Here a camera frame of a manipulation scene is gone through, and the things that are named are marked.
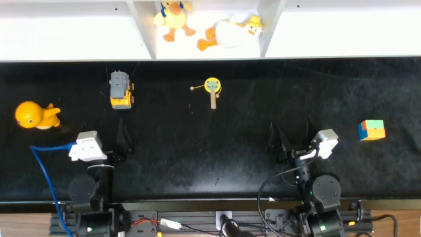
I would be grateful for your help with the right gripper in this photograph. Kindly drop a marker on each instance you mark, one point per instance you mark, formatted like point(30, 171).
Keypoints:
point(291, 156)

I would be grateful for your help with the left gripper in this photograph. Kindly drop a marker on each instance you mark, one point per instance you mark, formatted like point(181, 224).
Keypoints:
point(116, 155)

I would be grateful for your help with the grey and yellow toy truck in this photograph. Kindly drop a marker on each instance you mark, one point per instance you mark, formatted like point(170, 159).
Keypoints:
point(120, 89)

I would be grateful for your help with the many-coloured puzzle cube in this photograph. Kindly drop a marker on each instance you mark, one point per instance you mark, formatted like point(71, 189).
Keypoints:
point(373, 130)

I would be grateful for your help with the yellow rubber duck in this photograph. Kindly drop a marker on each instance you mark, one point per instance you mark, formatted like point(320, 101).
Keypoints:
point(31, 115)

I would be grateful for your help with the yellow wooden rattle drum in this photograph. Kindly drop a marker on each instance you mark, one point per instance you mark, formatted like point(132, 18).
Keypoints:
point(212, 85)

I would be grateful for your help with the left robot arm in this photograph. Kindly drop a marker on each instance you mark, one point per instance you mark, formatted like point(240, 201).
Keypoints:
point(84, 191)

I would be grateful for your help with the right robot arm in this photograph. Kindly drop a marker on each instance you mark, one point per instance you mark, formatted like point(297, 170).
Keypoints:
point(325, 191)

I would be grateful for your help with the white shelf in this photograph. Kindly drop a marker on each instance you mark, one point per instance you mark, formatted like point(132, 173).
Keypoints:
point(65, 36)

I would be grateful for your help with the white plush duck yellow hat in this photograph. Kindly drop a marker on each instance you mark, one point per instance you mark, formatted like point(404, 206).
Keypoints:
point(233, 34)

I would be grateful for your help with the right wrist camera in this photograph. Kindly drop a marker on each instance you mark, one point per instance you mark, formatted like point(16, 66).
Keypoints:
point(325, 141)

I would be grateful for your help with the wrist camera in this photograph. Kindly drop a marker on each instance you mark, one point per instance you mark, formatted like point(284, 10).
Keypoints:
point(87, 146)
point(325, 141)

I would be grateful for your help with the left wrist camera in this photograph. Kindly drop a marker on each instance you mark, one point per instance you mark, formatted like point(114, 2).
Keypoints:
point(87, 146)

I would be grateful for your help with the mounting rail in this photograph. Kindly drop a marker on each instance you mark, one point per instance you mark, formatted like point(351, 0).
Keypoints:
point(197, 224)

